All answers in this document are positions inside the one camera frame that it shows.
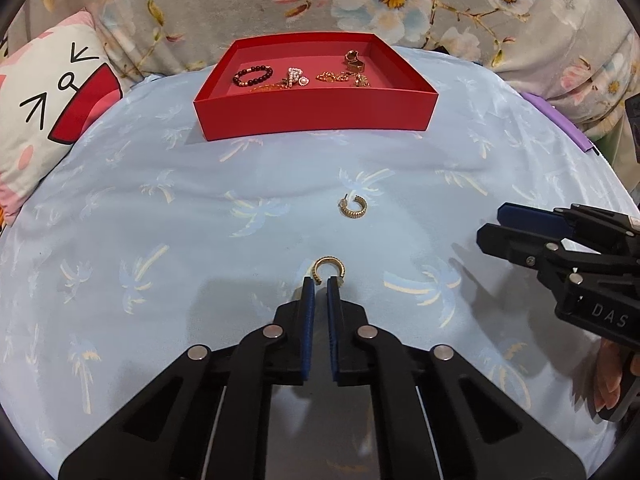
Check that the cat face pillow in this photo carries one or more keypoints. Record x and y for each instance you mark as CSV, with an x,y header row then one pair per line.
x,y
50,110

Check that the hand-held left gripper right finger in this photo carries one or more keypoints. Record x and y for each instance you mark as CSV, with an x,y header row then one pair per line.
x,y
334,332

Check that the red cardboard box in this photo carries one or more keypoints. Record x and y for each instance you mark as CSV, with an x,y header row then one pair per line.
x,y
310,110

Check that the person's right hand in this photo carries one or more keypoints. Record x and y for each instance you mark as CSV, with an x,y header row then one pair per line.
x,y
607,382

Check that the dark object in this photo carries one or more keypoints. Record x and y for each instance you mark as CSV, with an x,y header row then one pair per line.
x,y
634,130

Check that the light blue palm-print cloth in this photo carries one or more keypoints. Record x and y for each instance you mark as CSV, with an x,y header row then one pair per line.
x,y
200,240

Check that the purple mat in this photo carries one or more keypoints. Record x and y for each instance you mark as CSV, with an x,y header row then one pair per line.
x,y
555,120

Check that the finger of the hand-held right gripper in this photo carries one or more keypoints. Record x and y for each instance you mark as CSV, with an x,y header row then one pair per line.
x,y
510,242
525,216

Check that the ridged hoop earring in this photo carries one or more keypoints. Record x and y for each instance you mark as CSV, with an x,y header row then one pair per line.
x,y
321,263
361,208

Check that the grey floral blanket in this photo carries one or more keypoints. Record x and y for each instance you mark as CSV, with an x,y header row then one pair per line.
x,y
450,10

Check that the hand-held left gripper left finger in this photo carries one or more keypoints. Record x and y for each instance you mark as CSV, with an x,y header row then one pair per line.
x,y
307,332

